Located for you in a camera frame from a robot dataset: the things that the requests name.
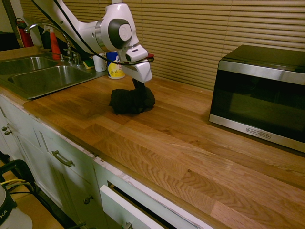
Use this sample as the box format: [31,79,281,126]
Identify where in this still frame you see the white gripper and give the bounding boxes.
[121,61,153,93]

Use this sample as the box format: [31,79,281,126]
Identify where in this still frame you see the dark cloth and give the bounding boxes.
[108,86,156,115]

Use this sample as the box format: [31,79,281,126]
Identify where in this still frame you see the yellow label wipes canister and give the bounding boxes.
[105,50,126,80]

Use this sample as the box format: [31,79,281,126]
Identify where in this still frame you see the white cup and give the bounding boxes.
[92,52,107,73]

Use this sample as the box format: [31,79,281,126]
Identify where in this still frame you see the yellow green sponge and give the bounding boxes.
[82,59,95,70]

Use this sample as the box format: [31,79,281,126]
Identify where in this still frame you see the chrome gooseneck faucet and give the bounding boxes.
[24,22,82,67]

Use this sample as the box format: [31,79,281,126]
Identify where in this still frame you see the beige window blinds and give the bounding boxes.
[20,0,305,91]

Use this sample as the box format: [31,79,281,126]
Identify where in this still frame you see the red spray bottle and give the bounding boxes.
[42,25,61,61]

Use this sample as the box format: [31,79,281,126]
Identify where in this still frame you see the stainless double basin sink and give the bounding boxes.
[0,55,108,100]

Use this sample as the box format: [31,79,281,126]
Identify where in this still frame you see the black stainless microwave oven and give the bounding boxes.
[208,44,305,154]

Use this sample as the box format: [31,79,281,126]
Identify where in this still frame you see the red fire extinguisher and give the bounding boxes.
[15,18,35,49]

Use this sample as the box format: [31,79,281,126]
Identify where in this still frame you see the white open drawer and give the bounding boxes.
[99,184,182,229]

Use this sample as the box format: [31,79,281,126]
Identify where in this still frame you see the white kitchen cabinet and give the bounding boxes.
[0,92,210,229]

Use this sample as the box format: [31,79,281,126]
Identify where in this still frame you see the black box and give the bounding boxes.
[0,31,20,52]

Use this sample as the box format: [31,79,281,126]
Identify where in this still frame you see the white black lettered device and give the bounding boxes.
[0,185,33,229]

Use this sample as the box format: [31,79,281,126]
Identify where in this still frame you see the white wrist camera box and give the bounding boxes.
[120,43,149,64]

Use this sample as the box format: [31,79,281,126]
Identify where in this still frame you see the metal bar cabinet handle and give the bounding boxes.
[51,150,74,167]

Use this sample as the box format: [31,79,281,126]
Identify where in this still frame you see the black metal cart frame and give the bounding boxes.
[0,159,37,194]

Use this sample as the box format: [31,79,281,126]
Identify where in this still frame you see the yellow cable bundle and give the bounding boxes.
[0,179,32,189]

